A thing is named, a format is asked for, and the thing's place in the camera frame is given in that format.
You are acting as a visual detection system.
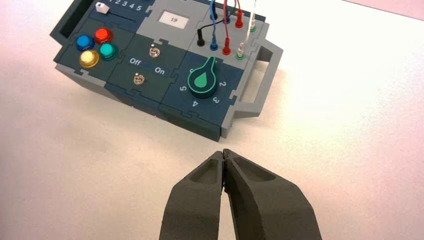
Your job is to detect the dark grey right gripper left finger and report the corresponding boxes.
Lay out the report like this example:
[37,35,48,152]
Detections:
[158,150,224,240]

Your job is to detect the white number display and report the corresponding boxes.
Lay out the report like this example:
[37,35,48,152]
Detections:
[158,11,190,29]

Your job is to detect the yellow push button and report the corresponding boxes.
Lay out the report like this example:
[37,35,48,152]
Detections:
[79,49,100,69]

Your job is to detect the blue grey control panel box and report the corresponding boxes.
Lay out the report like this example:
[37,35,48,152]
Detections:
[49,0,284,143]

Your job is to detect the blue banana plug cable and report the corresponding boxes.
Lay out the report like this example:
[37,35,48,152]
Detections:
[209,0,231,52]

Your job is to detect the blue push button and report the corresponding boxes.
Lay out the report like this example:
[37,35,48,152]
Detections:
[75,34,96,53]

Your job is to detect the red push button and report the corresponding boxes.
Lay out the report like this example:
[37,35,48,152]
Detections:
[94,27,115,45]

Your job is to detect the green rotary knob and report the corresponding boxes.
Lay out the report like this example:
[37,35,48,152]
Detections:
[187,56,218,100]

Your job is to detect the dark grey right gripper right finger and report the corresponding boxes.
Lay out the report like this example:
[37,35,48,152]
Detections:
[222,148,323,240]

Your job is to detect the white banana plug cable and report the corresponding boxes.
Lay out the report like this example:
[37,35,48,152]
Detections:
[235,0,259,61]

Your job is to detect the red banana plug cable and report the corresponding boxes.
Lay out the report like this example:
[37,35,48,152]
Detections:
[221,0,244,56]

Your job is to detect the black banana plug cable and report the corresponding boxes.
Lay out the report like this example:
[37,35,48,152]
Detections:
[196,0,233,47]

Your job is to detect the white slider knob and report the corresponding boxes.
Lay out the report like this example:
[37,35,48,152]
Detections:
[95,2,111,15]

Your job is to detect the green push button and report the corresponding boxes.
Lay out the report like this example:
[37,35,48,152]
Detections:
[98,43,119,62]

